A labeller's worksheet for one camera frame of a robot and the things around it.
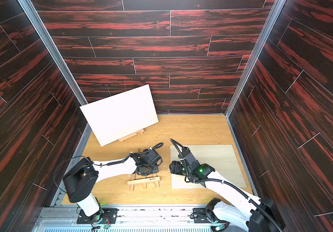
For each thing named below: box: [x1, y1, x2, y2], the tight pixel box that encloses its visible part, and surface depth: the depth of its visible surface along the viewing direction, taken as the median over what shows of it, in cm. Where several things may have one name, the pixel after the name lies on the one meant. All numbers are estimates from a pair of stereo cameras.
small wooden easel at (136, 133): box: [118, 129, 145, 143], surface depth 104 cm
